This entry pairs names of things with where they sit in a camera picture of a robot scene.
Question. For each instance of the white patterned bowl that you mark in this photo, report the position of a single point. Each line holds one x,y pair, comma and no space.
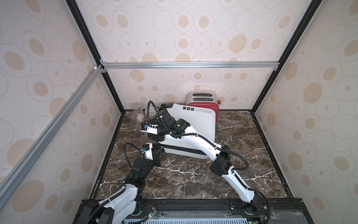
150,112

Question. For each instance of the aluminium frame rail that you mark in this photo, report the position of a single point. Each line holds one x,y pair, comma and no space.
184,65
26,163

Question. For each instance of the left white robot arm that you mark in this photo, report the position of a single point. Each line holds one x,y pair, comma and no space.
125,190

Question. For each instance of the red polka-dot toaster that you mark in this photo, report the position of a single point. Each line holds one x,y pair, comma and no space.
205,100

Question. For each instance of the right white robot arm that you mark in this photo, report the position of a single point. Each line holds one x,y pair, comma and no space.
225,163

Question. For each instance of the aluminium frame rail back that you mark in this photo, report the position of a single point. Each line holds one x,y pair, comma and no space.
184,65

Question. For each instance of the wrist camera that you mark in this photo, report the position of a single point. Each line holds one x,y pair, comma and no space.
147,151
151,129

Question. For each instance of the white hard-shell suitcase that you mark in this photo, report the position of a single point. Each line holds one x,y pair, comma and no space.
202,119

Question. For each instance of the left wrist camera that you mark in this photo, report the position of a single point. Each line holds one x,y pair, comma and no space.
147,151

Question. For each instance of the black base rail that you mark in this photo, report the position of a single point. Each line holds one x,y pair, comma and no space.
261,211

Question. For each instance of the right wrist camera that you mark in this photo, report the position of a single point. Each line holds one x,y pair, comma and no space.
151,129

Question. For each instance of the glass jar with rice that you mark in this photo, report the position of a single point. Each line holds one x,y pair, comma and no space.
137,109

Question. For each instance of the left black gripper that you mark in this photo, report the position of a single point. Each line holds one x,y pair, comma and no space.
157,158

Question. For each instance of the aluminium frame rail left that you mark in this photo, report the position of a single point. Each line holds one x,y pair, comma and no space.
26,163

